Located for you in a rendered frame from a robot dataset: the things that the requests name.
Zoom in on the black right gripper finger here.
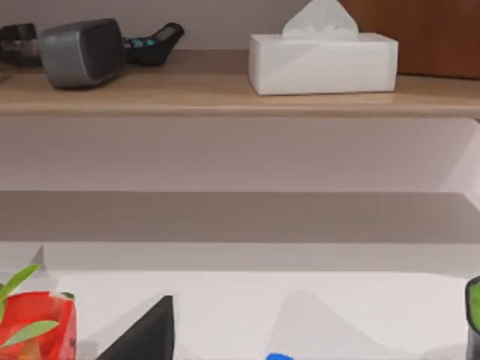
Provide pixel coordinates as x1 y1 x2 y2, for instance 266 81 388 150
95 295 177 360

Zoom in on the red plant pot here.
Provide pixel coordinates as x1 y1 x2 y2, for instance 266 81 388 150
0 263 78 360

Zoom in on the wooden shelf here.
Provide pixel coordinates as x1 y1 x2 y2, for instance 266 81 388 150
0 48 480 118

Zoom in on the black remote control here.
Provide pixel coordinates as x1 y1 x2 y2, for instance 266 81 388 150
123 22 186 68

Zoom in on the grey speaker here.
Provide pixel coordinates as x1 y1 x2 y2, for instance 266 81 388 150
40 17 128 90

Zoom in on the black device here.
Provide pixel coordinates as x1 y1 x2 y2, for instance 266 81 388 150
0 22 43 68

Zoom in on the white tissue box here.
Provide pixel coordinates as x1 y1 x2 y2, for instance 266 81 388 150
248 0 399 96

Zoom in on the green and black cup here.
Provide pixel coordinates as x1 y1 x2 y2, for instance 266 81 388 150
464 276 480 357

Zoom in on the dark wooden cabinet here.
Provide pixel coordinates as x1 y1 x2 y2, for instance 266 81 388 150
337 0 480 80

